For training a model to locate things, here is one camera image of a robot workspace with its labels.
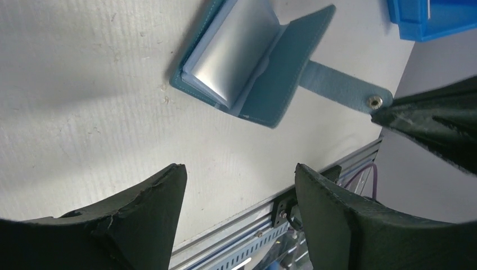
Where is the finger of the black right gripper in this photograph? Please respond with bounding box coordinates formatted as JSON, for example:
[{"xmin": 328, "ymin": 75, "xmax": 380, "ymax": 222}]
[{"xmin": 371, "ymin": 76, "xmax": 476, "ymax": 175}]

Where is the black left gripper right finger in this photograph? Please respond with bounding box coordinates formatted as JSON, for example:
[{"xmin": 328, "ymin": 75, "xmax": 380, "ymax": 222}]
[{"xmin": 295, "ymin": 164, "xmax": 476, "ymax": 269}]

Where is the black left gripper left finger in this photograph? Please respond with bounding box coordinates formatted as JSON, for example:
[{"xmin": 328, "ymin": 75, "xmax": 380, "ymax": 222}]
[{"xmin": 1, "ymin": 164, "xmax": 187, "ymax": 269}]

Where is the blue plastic bin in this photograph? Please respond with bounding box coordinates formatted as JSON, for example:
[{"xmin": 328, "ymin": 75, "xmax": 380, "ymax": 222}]
[{"xmin": 387, "ymin": 0, "xmax": 476, "ymax": 42}]

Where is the teal leather card holder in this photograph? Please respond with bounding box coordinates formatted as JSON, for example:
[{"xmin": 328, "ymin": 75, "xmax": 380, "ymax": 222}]
[{"xmin": 170, "ymin": 1, "xmax": 393, "ymax": 128}]

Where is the aluminium front frame rail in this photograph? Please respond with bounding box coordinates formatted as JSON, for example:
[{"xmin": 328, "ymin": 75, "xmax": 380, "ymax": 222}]
[{"xmin": 169, "ymin": 138, "xmax": 384, "ymax": 270}]

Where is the white slotted cable duct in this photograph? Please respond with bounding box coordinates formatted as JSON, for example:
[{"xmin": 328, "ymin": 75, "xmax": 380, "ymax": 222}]
[{"xmin": 185, "ymin": 223, "xmax": 290, "ymax": 269}]

